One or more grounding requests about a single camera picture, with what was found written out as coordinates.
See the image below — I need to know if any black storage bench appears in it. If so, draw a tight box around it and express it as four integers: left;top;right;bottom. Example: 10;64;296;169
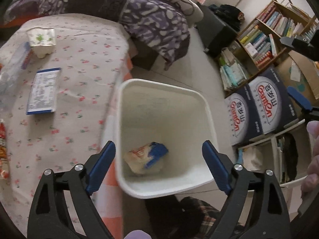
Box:
196;2;237;58

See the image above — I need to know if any blue label box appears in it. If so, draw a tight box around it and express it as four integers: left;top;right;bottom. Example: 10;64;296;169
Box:
26;68;62;115

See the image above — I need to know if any white plastic trash bin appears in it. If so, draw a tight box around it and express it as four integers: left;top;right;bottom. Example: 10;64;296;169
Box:
115;79;217;199

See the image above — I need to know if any wooden bookshelf with books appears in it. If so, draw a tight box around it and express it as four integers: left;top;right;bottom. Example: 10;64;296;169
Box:
219;0;318;93

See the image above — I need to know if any white low shelf with papers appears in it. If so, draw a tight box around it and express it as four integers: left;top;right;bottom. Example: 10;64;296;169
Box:
236;119;312;187

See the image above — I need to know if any brown cardboard box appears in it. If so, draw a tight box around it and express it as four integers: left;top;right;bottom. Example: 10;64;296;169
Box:
276;51;318;106

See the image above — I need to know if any purple patterned bed sheet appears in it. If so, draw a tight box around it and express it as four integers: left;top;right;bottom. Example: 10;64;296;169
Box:
1;0;190;67

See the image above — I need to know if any blue tall carton box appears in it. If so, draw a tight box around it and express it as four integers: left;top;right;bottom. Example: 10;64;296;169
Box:
123;142;169;176

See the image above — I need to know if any cherry print table cloth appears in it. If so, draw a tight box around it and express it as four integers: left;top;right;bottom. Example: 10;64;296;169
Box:
1;14;129;233

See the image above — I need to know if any plaid dark clothing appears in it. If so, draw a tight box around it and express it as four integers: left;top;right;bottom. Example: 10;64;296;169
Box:
145;195;246;239

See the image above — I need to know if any person's right hand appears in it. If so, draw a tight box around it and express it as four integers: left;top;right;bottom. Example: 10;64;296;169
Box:
301;121;319;199

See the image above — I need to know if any lower Ganten water carton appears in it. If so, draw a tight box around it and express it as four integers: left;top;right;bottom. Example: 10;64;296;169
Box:
224;84;263;146

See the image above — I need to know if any dark clothes pile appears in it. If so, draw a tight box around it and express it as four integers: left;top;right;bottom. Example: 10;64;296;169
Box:
208;4;245;32

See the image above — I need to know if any upper Ganten water carton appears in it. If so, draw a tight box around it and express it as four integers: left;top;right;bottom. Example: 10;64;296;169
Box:
249;66;297;135

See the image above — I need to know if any red snack wrapper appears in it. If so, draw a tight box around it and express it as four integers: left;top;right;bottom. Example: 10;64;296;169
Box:
0;119;10;180

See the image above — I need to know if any crushed floral paper cup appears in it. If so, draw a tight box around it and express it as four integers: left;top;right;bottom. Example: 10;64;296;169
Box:
26;26;57;59

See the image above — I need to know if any clear plastic water bottle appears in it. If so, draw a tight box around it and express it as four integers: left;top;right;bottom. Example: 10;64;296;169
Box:
1;42;32;107

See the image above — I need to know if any ganten water carton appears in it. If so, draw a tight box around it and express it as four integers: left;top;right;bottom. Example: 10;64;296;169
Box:
224;84;263;146
249;66;297;135

